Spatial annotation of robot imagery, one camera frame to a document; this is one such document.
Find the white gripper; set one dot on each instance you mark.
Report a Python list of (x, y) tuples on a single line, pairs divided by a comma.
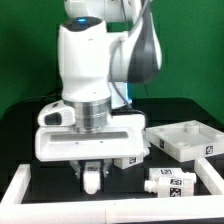
[(122, 137)]

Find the white square tabletop part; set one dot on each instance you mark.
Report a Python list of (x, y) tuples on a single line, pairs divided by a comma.
[(186, 141)]

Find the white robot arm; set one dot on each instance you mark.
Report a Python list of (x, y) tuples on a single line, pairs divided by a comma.
[(104, 46)]

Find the white U-shaped fence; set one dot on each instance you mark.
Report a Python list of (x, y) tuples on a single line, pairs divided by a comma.
[(14, 211)]

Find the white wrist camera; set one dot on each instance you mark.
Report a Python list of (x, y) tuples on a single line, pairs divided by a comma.
[(56, 114)]

